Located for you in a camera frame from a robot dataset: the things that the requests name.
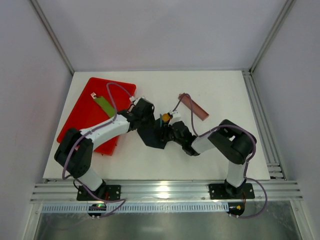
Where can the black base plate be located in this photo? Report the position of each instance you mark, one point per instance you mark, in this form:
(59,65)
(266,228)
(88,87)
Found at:
(105,192)
(223,191)

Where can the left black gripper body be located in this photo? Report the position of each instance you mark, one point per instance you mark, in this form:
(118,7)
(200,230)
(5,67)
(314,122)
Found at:
(149,131)

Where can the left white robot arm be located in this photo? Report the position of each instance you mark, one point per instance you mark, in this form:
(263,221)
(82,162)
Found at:
(75,151)

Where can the black paper napkin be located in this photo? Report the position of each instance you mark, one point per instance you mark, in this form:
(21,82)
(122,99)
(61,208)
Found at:
(155,137)

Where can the aluminium frame post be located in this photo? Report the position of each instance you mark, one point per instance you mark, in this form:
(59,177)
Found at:
(51,34)
(274,30)

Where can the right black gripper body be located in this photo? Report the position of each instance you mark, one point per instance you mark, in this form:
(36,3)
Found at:
(169,132)

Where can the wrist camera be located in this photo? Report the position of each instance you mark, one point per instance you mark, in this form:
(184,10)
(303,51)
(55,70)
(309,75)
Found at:
(135,100)
(174,116)

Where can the left aluminium frame post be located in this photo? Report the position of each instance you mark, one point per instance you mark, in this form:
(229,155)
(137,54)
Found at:
(51,34)

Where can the aluminium mounting rail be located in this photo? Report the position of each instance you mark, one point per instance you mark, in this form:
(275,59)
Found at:
(165,190)

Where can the yellow plastic spoon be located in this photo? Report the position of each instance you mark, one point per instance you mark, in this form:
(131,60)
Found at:
(166,117)

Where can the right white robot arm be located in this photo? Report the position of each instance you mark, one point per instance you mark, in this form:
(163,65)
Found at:
(237,145)

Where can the teal plastic knife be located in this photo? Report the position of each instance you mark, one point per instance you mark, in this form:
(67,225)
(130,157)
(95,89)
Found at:
(160,120)

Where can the brown utensil holder box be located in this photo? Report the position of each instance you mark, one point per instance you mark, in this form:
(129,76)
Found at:
(192,105)

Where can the right aluminium frame post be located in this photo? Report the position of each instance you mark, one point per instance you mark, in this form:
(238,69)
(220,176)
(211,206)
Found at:
(274,30)

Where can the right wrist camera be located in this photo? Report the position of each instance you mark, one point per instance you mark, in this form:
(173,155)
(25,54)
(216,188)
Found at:
(174,116)

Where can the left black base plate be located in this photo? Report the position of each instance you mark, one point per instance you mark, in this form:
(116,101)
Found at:
(105,192)

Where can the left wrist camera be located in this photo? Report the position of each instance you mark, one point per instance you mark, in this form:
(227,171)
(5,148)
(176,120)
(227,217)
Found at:
(135,100)

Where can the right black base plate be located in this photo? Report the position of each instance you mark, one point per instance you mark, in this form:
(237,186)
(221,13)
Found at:
(223,191)

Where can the perforated cable duct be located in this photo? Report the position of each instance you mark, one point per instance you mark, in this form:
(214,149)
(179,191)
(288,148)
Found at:
(136,207)

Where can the red plastic tray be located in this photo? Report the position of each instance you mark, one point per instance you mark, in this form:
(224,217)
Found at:
(87,113)

